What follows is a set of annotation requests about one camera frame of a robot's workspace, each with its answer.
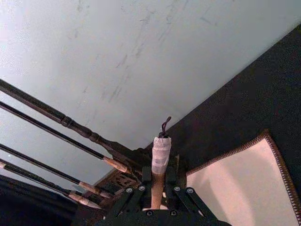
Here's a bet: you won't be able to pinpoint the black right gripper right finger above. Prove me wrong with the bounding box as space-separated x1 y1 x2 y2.
166 167 214 219

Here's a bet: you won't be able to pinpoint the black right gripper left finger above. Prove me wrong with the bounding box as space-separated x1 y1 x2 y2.
110 166 153 219

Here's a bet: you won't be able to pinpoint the wooden brush with taped end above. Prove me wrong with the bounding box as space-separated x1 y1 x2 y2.
150 116 173 210

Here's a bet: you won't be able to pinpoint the black-shafted hanging brush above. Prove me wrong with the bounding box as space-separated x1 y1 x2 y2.
0 158 102 210
0 101 133 175
0 143 114 199

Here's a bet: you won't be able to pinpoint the white cloth with brown stitching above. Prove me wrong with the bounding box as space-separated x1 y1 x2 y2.
162 129 301 226

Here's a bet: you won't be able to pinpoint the dark wooden brush rack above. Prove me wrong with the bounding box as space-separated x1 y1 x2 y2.
0 78 153 212

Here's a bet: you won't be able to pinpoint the black table cloth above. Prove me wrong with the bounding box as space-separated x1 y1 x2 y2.
0 23 301 226

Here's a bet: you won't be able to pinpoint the plain pale wall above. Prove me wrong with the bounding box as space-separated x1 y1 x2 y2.
0 0 301 189

